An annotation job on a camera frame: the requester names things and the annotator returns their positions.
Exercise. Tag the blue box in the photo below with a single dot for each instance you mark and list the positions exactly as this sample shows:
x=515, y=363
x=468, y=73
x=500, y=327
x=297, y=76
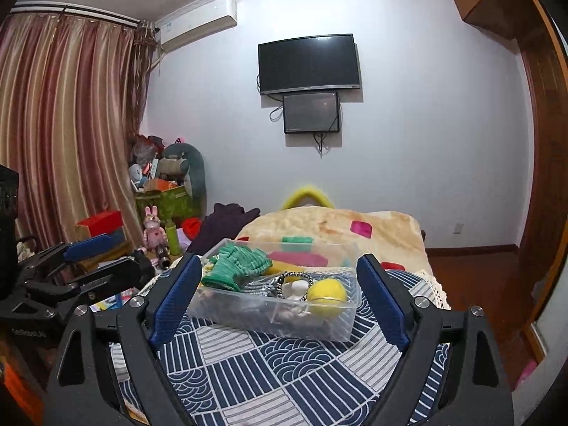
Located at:
x=124, y=237

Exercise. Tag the green bottle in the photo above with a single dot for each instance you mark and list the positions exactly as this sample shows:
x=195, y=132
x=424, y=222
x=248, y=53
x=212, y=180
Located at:
x=173, y=239

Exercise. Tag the red box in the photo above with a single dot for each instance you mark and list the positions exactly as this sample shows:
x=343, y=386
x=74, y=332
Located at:
x=100, y=222

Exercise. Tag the pile of toys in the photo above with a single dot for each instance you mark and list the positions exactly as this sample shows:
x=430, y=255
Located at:
x=144, y=164

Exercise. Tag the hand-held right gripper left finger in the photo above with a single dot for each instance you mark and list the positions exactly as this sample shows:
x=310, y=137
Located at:
x=175, y=301

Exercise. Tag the blue patterned tablecloth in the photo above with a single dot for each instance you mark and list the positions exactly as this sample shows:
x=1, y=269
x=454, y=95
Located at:
x=266, y=372

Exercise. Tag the pink bunny doll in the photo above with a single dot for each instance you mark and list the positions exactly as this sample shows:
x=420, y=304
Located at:
x=154, y=228

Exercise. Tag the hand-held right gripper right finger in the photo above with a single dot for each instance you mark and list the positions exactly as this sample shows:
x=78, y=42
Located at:
x=384, y=304

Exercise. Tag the large black television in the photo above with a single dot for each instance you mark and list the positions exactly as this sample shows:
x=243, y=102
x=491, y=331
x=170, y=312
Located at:
x=308, y=62

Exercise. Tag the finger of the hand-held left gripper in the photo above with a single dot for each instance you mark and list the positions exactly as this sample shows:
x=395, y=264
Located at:
x=93, y=244
x=120, y=270

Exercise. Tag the grey plush toy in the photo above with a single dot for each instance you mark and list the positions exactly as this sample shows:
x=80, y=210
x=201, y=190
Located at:
x=186, y=164

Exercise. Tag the white air conditioner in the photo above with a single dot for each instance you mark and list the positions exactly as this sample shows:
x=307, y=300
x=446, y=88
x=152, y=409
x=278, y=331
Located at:
x=199, y=22

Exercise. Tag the dark purple clothing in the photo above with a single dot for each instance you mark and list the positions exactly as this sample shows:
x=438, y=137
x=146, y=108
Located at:
x=222, y=224

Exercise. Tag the white door with stickers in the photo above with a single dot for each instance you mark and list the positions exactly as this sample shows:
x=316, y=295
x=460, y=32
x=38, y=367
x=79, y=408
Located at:
x=543, y=341

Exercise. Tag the green cardboard box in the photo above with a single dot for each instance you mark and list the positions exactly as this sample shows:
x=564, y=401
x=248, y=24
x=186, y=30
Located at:
x=171, y=206

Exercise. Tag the striped brown curtain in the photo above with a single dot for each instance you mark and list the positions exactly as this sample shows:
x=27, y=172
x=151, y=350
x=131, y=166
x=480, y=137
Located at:
x=66, y=133

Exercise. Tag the small black monitor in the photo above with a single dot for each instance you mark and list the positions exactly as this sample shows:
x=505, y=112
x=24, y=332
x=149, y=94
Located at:
x=310, y=112

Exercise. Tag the green and yellow sponge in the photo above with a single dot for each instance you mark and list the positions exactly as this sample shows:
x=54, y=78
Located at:
x=326, y=295

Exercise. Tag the white curtain rail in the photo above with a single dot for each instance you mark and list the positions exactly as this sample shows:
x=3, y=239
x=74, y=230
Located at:
x=75, y=12

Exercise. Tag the yellow cloth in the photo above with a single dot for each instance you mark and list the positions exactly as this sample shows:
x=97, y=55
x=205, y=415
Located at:
x=288, y=268

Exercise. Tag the wall socket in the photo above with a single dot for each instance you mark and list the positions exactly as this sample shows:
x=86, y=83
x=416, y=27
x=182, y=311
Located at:
x=458, y=228

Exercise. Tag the green knitted gloves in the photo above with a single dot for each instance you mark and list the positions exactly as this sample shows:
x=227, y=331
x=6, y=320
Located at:
x=235, y=266

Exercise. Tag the clear plastic box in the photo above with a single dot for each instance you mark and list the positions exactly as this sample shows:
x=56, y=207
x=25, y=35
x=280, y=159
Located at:
x=266, y=319

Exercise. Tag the beige blanket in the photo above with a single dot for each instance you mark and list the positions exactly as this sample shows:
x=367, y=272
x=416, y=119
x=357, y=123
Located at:
x=319, y=224

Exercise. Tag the red cloth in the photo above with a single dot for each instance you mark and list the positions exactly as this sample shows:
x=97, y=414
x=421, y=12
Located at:
x=192, y=228

